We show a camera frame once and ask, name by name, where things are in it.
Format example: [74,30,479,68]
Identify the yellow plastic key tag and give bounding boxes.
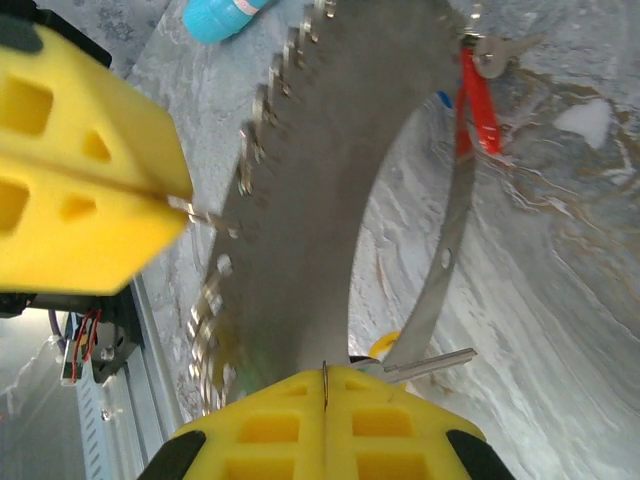
[368,329,402,362]

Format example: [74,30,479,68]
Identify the slotted grey cable duct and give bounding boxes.
[74,382,120,480]

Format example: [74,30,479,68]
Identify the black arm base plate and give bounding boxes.
[94,279,144,386]

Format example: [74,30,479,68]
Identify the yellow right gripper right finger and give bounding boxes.
[324,364,519,480]

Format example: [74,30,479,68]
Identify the red plastic key tag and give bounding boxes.
[453,45,503,160]

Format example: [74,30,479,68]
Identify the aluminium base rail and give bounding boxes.
[74,274,184,480]

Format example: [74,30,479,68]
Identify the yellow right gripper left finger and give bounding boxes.
[134,367,327,480]

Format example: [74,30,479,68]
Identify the teal plastic bottle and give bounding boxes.
[182,0,276,45]

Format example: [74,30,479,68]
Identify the small circuit board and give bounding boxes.
[58,307,105,387]

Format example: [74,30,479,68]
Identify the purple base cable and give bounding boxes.
[47,308,67,352]

